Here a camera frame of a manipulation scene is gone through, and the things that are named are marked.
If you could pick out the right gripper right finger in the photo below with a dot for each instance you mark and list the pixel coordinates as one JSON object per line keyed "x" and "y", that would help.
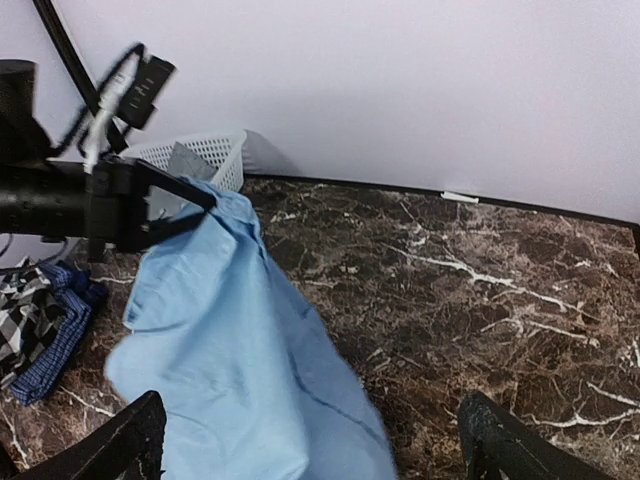
{"x": 496, "y": 445}

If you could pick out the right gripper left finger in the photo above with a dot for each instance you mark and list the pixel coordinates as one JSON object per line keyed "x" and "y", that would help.
{"x": 128, "y": 446}

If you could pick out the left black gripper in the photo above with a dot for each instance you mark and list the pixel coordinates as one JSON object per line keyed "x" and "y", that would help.
{"x": 116, "y": 208}

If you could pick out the light blue long sleeve shirt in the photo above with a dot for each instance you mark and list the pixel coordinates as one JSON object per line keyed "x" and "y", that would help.
{"x": 252, "y": 384}

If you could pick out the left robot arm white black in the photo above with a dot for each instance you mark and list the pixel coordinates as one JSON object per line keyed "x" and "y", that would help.
{"x": 58, "y": 200}

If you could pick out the grey shirt in basket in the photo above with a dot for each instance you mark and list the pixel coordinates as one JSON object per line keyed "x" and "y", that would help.
{"x": 185, "y": 162}

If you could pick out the white plastic mesh basket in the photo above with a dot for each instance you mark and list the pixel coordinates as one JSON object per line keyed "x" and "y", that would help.
{"x": 221, "y": 150}

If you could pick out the blue checked folded shirt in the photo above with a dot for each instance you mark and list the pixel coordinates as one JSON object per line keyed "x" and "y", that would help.
{"x": 80, "y": 299}

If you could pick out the black white plaid folded shirt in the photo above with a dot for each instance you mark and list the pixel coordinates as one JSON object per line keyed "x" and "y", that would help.
{"x": 30, "y": 317}

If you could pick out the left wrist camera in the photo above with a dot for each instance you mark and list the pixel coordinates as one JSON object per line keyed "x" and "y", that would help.
{"x": 128, "y": 92}

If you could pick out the left black frame post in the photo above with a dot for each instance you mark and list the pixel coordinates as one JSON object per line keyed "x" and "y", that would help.
{"x": 75, "y": 68}

